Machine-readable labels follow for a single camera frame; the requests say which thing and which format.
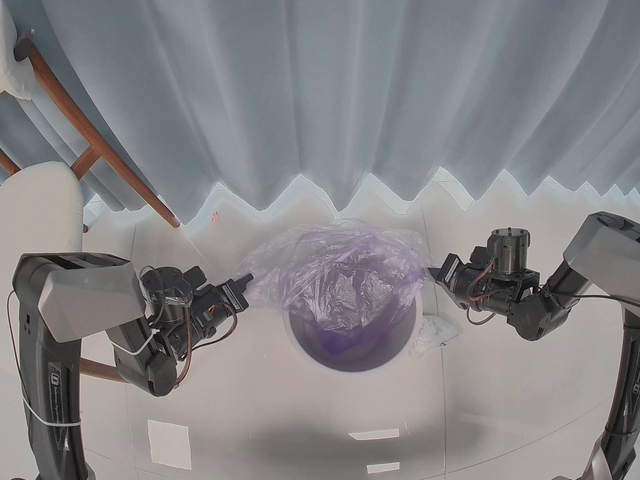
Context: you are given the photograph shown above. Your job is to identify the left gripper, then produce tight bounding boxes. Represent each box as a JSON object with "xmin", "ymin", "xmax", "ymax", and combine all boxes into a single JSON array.
[{"xmin": 190, "ymin": 274, "xmax": 255, "ymax": 331}]

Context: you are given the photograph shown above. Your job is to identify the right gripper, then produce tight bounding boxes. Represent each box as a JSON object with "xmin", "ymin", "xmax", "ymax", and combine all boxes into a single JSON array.
[{"xmin": 424, "ymin": 253, "xmax": 495, "ymax": 313}]

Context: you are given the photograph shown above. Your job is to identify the purple plastic bag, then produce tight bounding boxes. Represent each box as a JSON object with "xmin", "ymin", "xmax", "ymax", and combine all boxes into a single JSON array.
[{"xmin": 234, "ymin": 216, "xmax": 440, "ymax": 359}]

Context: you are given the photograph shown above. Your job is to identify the white trash bin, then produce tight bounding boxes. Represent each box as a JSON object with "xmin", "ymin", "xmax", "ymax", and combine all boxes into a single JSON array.
[{"xmin": 282, "ymin": 288, "xmax": 426, "ymax": 375}]

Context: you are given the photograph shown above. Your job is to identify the crumpled white printed wrapper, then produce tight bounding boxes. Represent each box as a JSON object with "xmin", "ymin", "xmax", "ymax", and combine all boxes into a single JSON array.
[{"xmin": 411, "ymin": 314, "xmax": 460, "ymax": 356}]

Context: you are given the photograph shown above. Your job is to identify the pale blue curtain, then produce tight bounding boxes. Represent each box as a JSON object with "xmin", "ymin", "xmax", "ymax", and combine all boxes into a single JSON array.
[{"xmin": 0, "ymin": 0, "xmax": 640, "ymax": 226}]

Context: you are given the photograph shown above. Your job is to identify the white cushioned wooden chair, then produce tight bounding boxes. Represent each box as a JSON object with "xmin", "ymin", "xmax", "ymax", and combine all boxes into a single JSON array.
[{"xmin": 0, "ymin": 0, "xmax": 182, "ymax": 384}]

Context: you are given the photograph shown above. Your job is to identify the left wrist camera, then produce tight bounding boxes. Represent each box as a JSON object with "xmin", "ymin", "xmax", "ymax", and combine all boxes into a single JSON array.
[{"xmin": 182, "ymin": 266, "xmax": 208, "ymax": 291}]

